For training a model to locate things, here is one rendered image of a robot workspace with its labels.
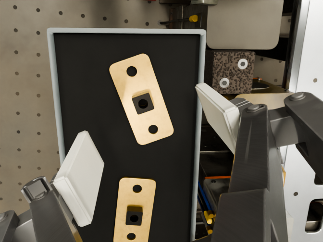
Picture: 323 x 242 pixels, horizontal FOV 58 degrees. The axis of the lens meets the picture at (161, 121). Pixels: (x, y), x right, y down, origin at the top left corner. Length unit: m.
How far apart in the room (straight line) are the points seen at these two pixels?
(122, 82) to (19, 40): 0.53
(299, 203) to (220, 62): 0.34
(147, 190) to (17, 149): 0.58
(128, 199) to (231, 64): 0.19
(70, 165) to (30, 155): 0.68
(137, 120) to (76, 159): 0.12
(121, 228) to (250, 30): 0.27
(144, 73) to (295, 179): 0.38
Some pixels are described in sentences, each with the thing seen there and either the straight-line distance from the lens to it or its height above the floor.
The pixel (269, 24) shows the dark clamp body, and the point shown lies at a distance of 0.39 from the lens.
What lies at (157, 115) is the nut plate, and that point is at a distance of 0.28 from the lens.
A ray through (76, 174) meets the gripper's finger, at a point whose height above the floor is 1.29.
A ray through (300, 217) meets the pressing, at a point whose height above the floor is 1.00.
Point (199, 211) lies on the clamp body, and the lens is 0.90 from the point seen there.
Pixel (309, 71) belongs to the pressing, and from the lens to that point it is 0.51.
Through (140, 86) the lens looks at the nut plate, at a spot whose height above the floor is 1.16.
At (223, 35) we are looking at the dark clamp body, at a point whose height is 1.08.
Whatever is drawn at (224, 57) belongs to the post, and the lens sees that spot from 0.35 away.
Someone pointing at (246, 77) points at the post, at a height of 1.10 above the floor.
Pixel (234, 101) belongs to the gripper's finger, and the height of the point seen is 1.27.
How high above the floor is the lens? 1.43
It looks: 72 degrees down
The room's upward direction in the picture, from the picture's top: 163 degrees clockwise
